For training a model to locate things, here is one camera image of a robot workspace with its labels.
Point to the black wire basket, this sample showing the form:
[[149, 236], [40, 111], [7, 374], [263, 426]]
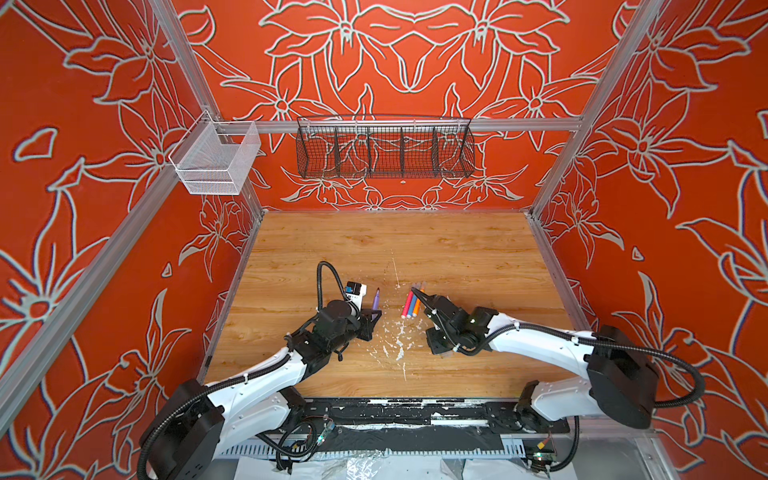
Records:
[[367, 146]]

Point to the white cable duct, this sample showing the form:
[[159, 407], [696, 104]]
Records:
[[509, 449]]

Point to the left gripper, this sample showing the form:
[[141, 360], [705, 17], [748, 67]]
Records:
[[368, 313]]

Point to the purple pen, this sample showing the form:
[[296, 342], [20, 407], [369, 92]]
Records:
[[376, 300]]

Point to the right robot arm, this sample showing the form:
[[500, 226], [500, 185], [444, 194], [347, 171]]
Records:
[[610, 376]]

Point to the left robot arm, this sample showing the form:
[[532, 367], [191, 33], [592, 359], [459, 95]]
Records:
[[202, 421]]

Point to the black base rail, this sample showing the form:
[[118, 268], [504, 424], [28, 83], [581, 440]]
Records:
[[428, 423]]

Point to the pink pen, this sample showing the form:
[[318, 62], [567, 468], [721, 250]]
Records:
[[406, 310]]

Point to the white wire basket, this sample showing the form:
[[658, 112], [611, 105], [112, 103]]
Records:
[[210, 160]]

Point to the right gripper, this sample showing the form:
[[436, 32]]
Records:
[[431, 342]]

